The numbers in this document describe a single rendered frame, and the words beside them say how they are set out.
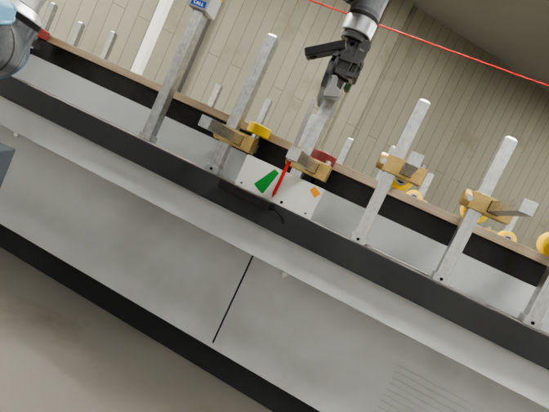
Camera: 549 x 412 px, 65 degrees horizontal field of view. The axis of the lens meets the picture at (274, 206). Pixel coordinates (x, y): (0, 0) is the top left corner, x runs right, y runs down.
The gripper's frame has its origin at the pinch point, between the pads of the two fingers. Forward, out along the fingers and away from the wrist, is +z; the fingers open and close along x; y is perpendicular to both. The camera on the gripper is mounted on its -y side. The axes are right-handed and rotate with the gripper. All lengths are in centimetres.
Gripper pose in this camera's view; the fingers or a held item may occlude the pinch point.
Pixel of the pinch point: (318, 100)
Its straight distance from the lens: 125.3
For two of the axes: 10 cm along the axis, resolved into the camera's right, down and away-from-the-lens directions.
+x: 2.4, 0.2, 9.7
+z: -4.1, 9.1, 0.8
